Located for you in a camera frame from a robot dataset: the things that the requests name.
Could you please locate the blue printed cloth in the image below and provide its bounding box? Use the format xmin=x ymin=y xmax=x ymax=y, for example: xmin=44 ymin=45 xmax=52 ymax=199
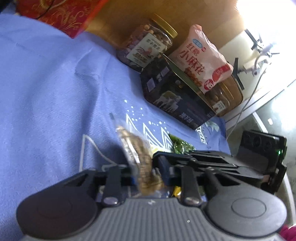
xmin=1 ymin=9 xmax=230 ymax=240

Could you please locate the clear brown snack packet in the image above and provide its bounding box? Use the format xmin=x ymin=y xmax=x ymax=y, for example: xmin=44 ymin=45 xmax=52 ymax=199
xmin=113 ymin=119 xmax=164 ymax=196

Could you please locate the nut jar gold lid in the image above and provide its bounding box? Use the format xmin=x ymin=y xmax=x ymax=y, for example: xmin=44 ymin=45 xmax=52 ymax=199
xmin=116 ymin=14 xmax=178 ymax=72

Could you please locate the red gift box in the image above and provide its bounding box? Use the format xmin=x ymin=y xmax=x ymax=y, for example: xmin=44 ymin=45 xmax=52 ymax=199
xmin=16 ymin=0 xmax=108 ymax=38

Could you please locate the white power strip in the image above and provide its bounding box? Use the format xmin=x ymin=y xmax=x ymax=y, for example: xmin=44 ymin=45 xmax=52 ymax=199
xmin=242 ymin=58 xmax=268 ymax=76

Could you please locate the pink snack bag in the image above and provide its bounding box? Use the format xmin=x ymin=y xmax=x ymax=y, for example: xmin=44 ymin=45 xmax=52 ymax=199
xmin=169 ymin=25 xmax=233 ymax=93

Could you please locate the white cable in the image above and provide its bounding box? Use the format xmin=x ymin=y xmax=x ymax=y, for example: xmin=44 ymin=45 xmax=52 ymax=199
xmin=225 ymin=44 xmax=273 ymax=142

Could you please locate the brown snack jar gold lid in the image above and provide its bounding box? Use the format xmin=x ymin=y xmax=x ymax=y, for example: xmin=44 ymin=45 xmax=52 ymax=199
xmin=205 ymin=76 xmax=243 ymax=117

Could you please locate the dark green snack packet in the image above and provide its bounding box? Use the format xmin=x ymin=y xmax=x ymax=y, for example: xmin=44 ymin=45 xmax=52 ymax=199
xmin=169 ymin=134 xmax=195 ymax=155

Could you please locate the black sheep print box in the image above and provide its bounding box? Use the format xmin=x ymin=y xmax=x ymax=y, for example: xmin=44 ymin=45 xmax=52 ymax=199
xmin=140 ymin=54 xmax=216 ymax=130

